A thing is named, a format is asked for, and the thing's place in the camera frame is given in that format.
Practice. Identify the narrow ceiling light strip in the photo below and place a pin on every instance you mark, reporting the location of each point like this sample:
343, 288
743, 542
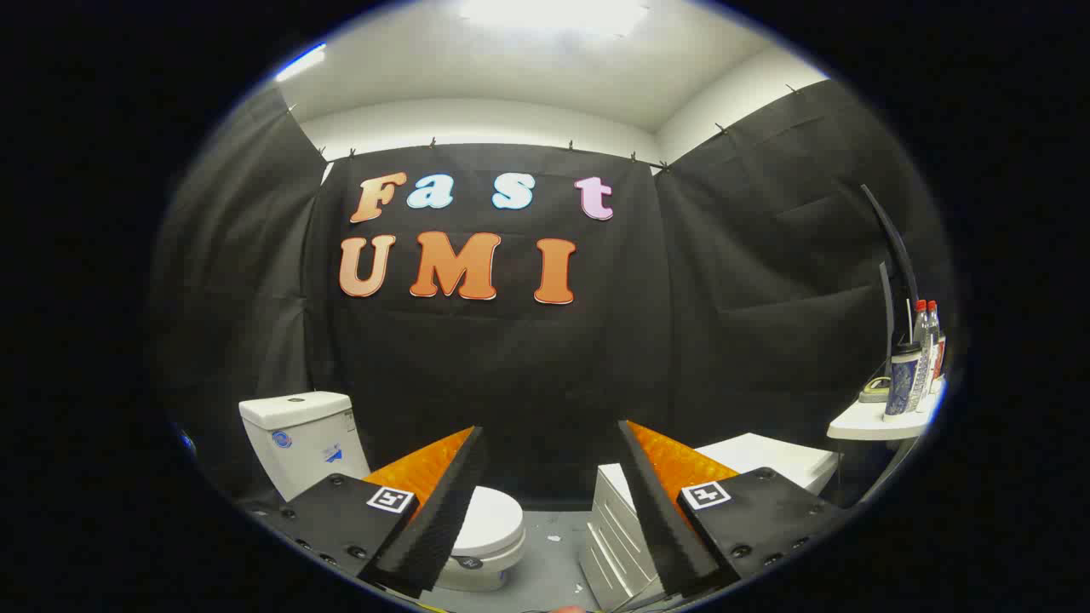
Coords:
302, 62

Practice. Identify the white shelf board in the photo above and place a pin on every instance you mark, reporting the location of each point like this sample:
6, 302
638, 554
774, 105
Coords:
860, 421

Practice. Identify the black backdrop cloth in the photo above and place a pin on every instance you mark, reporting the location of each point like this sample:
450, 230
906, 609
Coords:
528, 375

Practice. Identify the white toilet with tank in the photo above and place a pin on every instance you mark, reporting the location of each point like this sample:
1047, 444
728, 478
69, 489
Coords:
298, 434

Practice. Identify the short black curved panel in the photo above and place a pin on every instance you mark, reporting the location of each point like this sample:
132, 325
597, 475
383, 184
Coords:
888, 306

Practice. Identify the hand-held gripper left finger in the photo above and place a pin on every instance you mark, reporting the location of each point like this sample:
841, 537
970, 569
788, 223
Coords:
443, 511

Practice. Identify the clear bottle with red cap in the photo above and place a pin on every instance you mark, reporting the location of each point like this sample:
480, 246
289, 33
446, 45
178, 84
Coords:
936, 340
920, 340

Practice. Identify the long black curved panel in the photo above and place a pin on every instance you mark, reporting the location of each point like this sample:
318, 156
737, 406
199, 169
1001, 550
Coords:
896, 247

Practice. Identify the white toilet lid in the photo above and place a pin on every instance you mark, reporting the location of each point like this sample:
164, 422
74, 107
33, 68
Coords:
498, 519

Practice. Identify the wide ceiling light panel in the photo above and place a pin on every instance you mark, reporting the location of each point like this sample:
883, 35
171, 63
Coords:
553, 13

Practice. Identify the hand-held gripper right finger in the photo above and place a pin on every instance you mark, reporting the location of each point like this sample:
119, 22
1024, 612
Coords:
660, 511

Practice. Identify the blue patterned tumbler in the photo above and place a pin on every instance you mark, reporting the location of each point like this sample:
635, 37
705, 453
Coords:
901, 383

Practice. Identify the white drawer cabinet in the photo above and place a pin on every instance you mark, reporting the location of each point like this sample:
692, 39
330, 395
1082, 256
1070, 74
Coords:
775, 455

